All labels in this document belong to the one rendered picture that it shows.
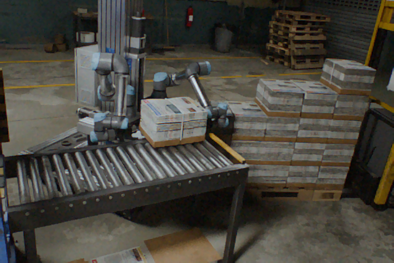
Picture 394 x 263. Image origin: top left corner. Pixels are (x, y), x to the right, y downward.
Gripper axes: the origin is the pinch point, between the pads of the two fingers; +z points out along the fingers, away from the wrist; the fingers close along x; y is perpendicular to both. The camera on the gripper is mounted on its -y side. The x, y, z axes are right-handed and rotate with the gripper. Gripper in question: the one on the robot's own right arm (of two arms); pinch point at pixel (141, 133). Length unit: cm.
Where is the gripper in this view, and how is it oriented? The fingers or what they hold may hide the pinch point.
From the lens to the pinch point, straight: 249.7
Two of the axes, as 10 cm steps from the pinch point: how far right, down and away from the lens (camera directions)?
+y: 1.0, -9.3, -3.6
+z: 8.8, -0.9, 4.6
